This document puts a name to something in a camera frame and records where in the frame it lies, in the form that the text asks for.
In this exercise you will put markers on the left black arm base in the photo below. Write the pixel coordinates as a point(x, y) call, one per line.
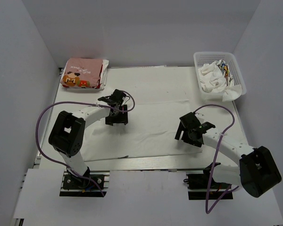
point(71, 187)

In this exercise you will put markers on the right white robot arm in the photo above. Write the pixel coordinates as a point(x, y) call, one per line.
point(255, 170)

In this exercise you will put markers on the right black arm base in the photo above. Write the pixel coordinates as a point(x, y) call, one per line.
point(197, 187)

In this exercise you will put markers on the pink folded t shirt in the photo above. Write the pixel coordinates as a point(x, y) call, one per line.
point(82, 73)

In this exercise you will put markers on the white plastic basket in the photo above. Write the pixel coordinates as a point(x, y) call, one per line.
point(201, 58)

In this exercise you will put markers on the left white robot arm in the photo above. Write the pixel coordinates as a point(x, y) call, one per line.
point(67, 133)

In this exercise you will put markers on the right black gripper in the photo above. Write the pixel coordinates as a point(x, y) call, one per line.
point(185, 137)

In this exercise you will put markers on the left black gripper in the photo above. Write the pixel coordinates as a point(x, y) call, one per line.
point(122, 118)

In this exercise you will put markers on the crumpled white shirt in basket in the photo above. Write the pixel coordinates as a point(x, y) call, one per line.
point(217, 82)

